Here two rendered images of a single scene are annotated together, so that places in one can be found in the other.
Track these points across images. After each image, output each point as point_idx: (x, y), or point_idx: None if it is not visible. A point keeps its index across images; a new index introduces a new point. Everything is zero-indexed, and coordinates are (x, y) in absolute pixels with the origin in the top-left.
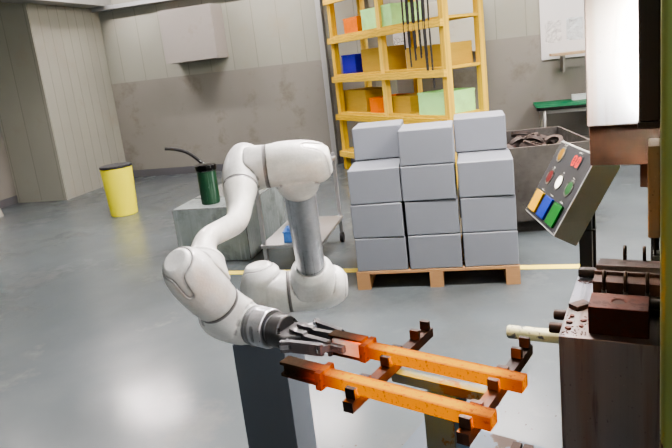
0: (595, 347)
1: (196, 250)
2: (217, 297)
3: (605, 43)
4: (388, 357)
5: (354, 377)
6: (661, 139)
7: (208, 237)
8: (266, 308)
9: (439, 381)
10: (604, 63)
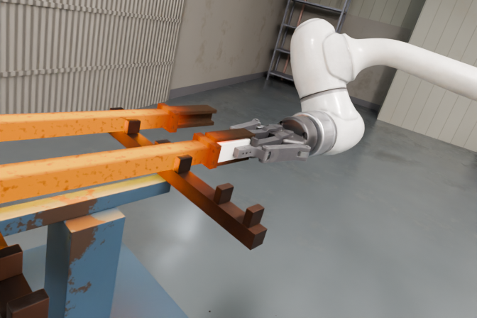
0: None
1: (320, 23)
2: (299, 72)
3: None
4: (156, 140)
5: (133, 113)
6: None
7: (374, 40)
8: (315, 113)
9: (92, 190)
10: None
